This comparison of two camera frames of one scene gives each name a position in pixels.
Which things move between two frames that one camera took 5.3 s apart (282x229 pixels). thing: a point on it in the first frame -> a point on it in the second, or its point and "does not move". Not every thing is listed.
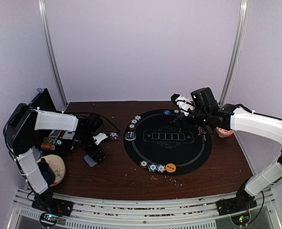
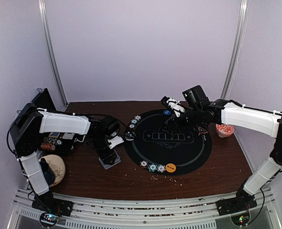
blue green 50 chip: (134, 121) does not move
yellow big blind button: (171, 167) does not move
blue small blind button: (167, 112) does not move
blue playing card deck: (89, 161) -> (117, 161)
